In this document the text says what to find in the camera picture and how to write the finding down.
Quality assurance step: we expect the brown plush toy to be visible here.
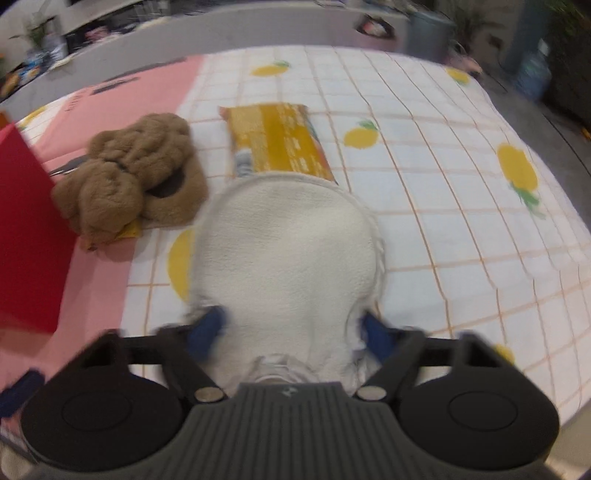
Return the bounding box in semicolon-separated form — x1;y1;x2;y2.
49;112;209;253

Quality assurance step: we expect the blue water bottle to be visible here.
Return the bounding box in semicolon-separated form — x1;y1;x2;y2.
516;39;553;101

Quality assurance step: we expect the yellow snack packet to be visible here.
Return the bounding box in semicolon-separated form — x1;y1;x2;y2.
217;102;339;186

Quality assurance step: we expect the white fluffy pad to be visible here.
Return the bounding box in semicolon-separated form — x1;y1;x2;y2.
184;170;387;394

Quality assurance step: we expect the white storage box orange rim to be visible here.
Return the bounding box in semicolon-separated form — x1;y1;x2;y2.
0;122;77;335

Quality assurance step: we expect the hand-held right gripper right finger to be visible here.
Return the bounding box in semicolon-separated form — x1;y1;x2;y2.
352;311;502;402

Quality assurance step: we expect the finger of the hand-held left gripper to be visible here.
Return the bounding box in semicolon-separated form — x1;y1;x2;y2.
0;368;46;419

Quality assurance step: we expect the green plant in glass vase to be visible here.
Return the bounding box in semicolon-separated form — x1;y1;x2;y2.
11;0;66;61

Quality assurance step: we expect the spiky potted plant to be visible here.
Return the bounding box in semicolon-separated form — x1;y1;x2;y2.
449;0;492;52

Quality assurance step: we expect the grey bin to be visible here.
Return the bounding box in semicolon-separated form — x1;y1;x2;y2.
405;11;456;62

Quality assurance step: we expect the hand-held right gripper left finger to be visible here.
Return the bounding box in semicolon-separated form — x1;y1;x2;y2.
99;306;230;403

